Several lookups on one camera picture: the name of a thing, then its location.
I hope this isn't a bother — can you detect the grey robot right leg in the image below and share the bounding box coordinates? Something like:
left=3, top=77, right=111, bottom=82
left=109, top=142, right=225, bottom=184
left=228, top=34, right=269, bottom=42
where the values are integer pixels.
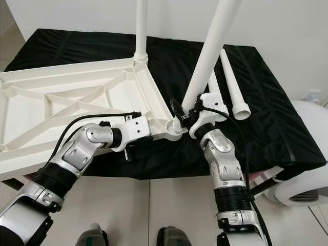
left=156, top=228, right=193, bottom=246

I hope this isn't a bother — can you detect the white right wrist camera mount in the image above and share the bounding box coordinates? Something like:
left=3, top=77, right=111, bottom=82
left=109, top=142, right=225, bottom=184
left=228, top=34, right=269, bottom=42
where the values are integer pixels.
left=187, top=92, right=229, bottom=140

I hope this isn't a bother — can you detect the grey robot leg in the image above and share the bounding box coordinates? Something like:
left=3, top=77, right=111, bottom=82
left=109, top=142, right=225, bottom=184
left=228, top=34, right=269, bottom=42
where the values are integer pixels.
left=82, top=224, right=108, bottom=246
left=156, top=228, right=193, bottom=246

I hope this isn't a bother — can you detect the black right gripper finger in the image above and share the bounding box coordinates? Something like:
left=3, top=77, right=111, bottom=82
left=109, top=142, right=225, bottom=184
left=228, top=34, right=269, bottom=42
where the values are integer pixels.
left=170, top=99, right=187, bottom=126

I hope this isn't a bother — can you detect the black tablecloth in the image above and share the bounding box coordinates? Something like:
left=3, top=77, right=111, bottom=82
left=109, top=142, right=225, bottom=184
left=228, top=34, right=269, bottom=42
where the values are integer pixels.
left=4, top=28, right=328, bottom=181

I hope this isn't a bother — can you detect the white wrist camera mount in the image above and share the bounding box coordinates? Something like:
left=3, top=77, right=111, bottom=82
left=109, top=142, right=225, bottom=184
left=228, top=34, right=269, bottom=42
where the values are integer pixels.
left=120, top=115, right=152, bottom=147
left=187, top=92, right=229, bottom=140

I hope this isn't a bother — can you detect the grey robot left leg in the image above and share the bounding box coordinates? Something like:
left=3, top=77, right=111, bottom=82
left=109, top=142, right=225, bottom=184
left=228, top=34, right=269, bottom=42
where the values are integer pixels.
left=82, top=224, right=108, bottom=246

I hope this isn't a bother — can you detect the black metal table leg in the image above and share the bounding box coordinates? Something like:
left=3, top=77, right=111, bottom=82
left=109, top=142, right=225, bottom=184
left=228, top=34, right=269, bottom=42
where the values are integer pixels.
left=8, top=179, right=31, bottom=195
left=254, top=182, right=280, bottom=198

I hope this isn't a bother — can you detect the pink cloth piece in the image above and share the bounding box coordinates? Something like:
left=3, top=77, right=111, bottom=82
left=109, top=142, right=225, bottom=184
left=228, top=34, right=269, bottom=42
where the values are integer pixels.
left=249, top=172, right=280, bottom=185

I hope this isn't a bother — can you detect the white plastic children table top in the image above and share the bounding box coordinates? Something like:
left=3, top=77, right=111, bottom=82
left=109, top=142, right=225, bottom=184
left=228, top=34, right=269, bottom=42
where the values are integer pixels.
left=0, top=55, right=188, bottom=181

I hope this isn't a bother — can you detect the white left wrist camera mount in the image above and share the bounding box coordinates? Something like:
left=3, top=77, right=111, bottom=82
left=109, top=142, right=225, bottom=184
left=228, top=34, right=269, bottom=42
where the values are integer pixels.
left=120, top=115, right=152, bottom=147

